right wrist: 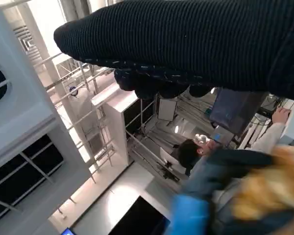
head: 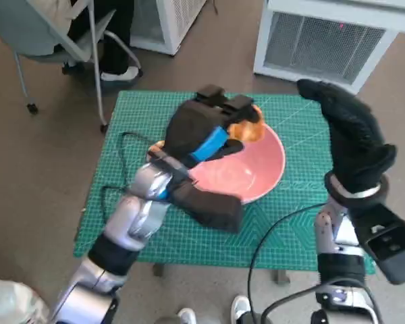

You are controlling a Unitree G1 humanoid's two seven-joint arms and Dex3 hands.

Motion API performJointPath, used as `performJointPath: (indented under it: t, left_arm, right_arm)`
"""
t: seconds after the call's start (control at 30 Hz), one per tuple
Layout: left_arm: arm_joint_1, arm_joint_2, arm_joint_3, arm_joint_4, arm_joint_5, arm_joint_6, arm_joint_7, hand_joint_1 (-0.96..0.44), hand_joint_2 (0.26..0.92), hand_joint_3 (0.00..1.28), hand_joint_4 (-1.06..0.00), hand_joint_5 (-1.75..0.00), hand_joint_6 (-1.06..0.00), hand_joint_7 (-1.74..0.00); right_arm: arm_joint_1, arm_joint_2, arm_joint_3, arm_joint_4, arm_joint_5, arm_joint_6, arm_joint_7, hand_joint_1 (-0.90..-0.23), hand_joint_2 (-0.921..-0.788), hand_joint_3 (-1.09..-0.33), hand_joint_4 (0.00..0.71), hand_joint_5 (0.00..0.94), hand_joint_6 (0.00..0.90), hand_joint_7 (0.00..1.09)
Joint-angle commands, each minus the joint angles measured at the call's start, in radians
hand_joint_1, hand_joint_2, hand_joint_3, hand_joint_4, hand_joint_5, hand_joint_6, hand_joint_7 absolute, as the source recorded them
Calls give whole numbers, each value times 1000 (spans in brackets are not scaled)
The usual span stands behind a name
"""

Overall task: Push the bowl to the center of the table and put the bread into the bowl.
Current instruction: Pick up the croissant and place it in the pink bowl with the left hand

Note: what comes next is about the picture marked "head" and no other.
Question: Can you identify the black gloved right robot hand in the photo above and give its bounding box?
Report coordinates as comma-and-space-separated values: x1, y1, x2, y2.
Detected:
296, 78, 398, 196

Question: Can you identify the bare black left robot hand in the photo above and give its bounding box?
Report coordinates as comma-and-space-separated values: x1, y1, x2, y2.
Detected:
163, 84, 266, 169

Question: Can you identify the long striped toy bread loaf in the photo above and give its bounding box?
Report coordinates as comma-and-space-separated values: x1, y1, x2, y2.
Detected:
227, 111, 267, 142

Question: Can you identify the pink bowl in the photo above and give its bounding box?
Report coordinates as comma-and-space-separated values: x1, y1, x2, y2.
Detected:
187, 104, 287, 205

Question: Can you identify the green cutting mat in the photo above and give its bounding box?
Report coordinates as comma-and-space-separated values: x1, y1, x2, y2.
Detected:
73, 89, 377, 274

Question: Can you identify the large white mesh cabinet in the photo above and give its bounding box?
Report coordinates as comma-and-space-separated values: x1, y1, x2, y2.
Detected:
252, 0, 405, 95

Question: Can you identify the small white mesh cabinet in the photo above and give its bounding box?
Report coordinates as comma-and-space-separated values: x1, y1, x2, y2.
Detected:
130, 0, 209, 55

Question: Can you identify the seated person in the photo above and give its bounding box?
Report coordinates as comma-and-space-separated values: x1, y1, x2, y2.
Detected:
53, 0, 143, 82

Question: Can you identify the standing person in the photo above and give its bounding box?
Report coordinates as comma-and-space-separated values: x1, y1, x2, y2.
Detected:
157, 295, 273, 324

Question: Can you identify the grey office chair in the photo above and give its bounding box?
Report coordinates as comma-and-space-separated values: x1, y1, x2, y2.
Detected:
0, 0, 143, 134

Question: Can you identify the pale fabric cover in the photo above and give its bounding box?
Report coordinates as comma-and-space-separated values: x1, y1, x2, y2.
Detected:
0, 278, 51, 324

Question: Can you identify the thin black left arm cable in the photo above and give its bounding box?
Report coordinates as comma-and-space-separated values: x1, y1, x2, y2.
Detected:
99, 130, 176, 222

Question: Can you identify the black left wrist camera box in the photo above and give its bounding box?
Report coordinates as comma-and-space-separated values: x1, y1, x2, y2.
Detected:
168, 178, 244, 234

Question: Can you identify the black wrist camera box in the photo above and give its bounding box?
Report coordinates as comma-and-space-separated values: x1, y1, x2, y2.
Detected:
349, 202, 405, 286
168, 178, 244, 234

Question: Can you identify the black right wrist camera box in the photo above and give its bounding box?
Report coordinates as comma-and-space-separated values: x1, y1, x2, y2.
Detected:
349, 202, 405, 286

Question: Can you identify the long black robot cable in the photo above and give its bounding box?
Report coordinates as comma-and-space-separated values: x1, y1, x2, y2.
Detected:
248, 202, 325, 324

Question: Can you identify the looped black robot cable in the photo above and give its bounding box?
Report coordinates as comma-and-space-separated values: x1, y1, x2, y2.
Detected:
261, 283, 384, 324

